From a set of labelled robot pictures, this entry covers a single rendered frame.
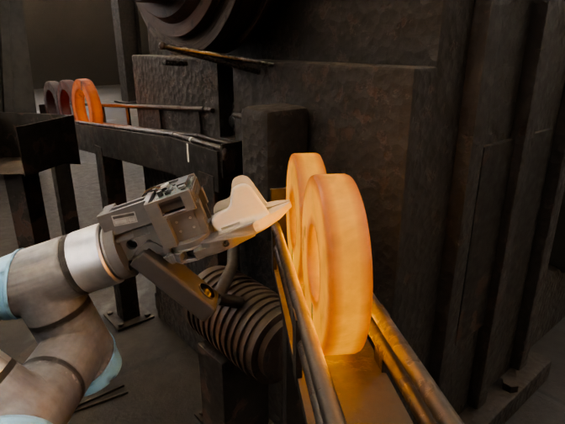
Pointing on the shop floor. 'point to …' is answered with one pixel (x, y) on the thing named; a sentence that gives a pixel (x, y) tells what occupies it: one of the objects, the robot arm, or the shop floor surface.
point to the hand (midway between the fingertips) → (282, 212)
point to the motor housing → (239, 352)
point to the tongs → (101, 400)
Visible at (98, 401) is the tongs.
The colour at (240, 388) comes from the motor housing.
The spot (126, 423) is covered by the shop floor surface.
